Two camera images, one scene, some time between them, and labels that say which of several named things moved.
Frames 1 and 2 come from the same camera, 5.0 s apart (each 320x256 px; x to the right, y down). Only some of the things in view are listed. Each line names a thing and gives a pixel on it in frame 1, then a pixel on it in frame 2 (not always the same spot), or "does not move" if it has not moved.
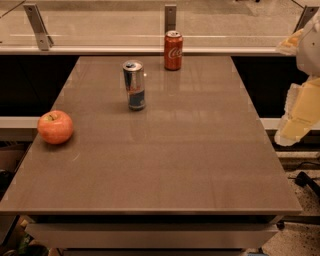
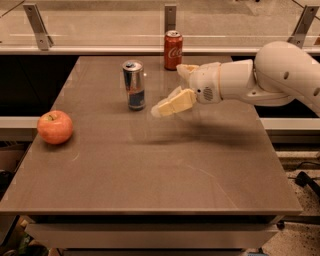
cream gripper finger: (290, 44) -> (184, 72)
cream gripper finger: (302, 112) -> (178, 100)
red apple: (55, 127) does not move
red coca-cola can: (173, 50) does not move
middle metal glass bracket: (170, 18) does not move
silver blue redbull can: (133, 71) does not move
